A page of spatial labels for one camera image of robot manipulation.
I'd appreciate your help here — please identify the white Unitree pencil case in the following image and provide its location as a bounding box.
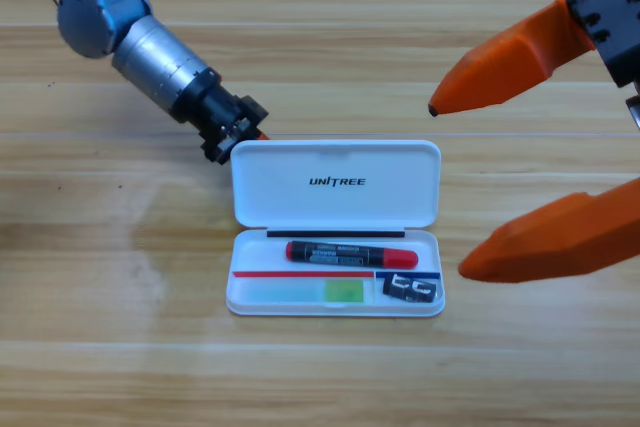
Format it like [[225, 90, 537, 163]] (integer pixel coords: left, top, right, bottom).
[[225, 139, 446, 318]]

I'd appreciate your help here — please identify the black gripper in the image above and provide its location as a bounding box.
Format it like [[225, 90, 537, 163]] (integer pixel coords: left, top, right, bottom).
[[428, 0, 640, 128], [172, 69, 272, 164]]

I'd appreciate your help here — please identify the red black marker pen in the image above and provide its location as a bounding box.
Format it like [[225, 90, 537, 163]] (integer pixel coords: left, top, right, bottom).
[[284, 240, 420, 269]]

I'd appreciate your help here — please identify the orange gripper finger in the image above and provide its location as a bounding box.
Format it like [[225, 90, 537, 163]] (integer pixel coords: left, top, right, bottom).
[[457, 177, 640, 285]]

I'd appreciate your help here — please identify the black eraser with white print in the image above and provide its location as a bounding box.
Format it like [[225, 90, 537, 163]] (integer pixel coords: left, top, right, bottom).
[[382, 272, 439, 304]]

